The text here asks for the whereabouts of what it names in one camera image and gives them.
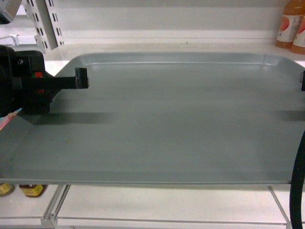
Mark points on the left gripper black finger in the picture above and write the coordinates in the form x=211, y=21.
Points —
x=79, y=81

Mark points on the orange juice bottle right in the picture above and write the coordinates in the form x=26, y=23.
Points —
x=298, y=46

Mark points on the grey rectangular serving tray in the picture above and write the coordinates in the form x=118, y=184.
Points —
x=163, y=118

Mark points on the white bottom shelf board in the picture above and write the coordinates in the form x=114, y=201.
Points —
x=168, y=207

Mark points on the orange juice bottle left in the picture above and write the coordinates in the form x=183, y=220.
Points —
x=290, y=22

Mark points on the yellow sauce jar left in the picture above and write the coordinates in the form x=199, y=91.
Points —
x=6, y=189

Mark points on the perforated shelf upright post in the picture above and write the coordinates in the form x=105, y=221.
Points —
x=46, y=23

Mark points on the red lid sauce jar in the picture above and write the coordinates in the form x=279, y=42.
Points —
x=33, y=191

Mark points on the orange juice bottle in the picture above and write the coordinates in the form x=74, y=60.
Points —
x=298, y=46
x=290, y=22

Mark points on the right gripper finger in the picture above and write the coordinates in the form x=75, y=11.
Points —
x=302, y=80

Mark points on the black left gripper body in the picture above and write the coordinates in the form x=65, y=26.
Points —
x=21, y=74

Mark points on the teal tissue pack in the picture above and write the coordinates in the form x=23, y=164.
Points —
x=5, y=120

